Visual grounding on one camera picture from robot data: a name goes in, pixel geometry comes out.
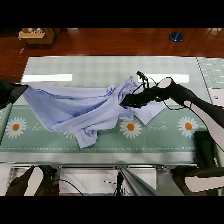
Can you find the wooden box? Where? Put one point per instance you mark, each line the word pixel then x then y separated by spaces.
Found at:
pixel 36 36

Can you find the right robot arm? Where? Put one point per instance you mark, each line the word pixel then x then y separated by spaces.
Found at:
pixel 200 106

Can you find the grey-green garment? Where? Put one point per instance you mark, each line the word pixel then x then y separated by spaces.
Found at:
pixel 220 156

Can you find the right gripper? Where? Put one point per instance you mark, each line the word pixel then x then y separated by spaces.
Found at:
pixel 138 99

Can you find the black garment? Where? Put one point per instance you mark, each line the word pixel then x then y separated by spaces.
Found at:
pixel 204 150

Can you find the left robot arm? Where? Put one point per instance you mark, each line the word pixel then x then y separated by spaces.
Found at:
pixel 8 91

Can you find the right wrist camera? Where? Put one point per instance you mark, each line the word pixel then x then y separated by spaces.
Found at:
pixel 142 76

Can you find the light blue shirt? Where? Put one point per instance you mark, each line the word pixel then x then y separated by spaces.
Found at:
pixel 76 110

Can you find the blue round object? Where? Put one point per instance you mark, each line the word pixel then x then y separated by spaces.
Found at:
pixel 176 37

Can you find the silver frame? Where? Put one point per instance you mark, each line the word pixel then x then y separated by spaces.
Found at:
pixel 140 186

